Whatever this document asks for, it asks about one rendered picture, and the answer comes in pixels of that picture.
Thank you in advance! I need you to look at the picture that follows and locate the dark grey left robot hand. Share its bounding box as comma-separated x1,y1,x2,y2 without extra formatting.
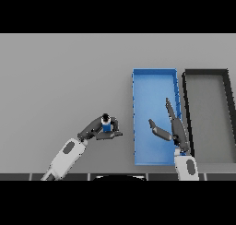
77,115,124,144

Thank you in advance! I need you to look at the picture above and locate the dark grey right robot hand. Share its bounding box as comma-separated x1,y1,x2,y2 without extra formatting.
147,97,192,153

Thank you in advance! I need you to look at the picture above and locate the blue bin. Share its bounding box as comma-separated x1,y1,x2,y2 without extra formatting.
131,67,185,167

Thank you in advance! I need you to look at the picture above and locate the dark grey bin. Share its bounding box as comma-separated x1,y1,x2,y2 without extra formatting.
181,68,236,165

